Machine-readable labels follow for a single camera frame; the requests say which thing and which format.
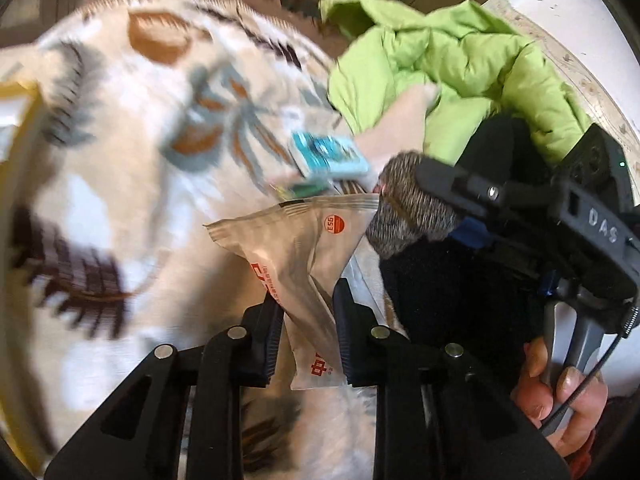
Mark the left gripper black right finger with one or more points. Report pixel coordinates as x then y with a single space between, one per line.
366 346

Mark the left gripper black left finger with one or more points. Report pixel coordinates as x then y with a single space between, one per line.
263 323

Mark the white red-print packet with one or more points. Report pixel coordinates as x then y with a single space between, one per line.
299 250

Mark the grey knitted sock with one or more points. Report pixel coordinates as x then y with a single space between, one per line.
406 213

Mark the teal tissue pack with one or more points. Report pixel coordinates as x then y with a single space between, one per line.
327 157

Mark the person's right hand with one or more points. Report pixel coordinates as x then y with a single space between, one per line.
536 400

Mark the lime green down jacket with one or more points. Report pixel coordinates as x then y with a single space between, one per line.
481 65

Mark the beige socked foot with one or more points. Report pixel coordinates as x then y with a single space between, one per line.
401 128

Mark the leaf-patterned fleece blanket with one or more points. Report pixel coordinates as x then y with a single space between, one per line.
164 116

